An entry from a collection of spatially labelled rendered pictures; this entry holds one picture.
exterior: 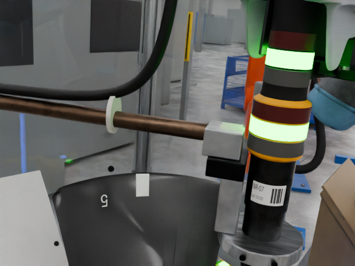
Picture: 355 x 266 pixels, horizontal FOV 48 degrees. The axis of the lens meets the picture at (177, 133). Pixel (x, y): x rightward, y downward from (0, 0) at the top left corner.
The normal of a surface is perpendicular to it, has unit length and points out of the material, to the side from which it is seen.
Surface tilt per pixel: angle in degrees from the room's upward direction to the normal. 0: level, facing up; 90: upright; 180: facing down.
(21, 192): 50
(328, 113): 104
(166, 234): 40
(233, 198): 90
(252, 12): 94
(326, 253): 90
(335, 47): 90
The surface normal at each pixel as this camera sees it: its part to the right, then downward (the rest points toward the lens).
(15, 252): 0.56, -0.41
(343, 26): 0.77, 0.24
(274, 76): -0.73, 0.14
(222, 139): -0.23, 0.26
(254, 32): 0.54, 0.35
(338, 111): -0.44, 0.53
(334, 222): -0.57, 0.19
